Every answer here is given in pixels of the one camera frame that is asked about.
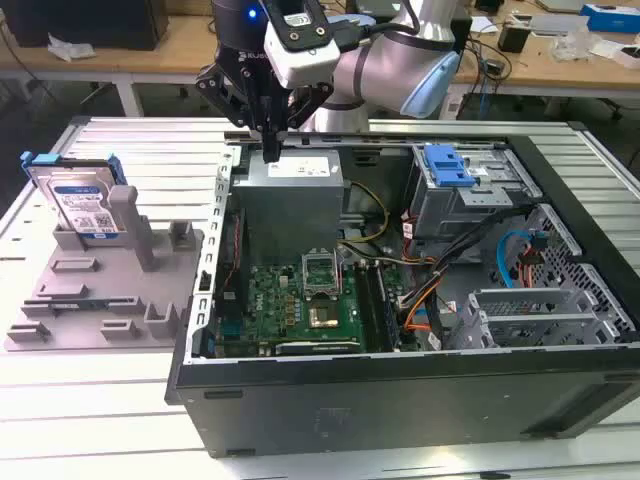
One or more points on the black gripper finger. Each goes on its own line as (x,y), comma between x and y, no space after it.
(310,97)
(222,87)

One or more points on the hard disk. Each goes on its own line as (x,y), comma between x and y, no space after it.
(80,200)

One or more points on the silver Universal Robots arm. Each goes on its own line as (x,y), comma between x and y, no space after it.
(380,65)

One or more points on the grey metal disk bay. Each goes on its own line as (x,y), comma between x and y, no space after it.
(525,300)

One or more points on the grey power supply unit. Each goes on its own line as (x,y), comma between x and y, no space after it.
(285,210)

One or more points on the blue plastic drive latch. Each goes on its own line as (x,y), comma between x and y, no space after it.
(442,165)

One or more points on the large black box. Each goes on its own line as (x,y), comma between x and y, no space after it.
(85,22)

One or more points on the crumpled clear plastic bag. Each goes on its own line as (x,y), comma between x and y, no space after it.
(70,50)

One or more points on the thin metal locking lever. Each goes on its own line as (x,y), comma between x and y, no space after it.
(341,272)

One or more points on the grey metal drive cage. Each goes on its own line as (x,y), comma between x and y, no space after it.
(450,210)

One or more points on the white paper sheet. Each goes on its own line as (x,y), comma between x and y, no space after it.
(485,25)

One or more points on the green motherboard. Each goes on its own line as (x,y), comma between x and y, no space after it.
(270,300)

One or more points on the small black box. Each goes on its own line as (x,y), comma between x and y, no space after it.
(514,37)

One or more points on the black RAM slot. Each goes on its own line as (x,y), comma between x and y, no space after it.
(387,310)
(367,310)

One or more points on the CPU socket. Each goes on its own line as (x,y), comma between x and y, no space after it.
(322,317)

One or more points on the black graphics card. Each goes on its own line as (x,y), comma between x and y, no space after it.
(315,347)

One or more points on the grey plastic parts rack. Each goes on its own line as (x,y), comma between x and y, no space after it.
(90,330)

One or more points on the clear plastic packaging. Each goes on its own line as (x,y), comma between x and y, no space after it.
(605,50)

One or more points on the blue cardboard box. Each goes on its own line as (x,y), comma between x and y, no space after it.
(615,17)

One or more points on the black PC case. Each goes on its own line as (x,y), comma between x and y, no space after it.
(400,400)

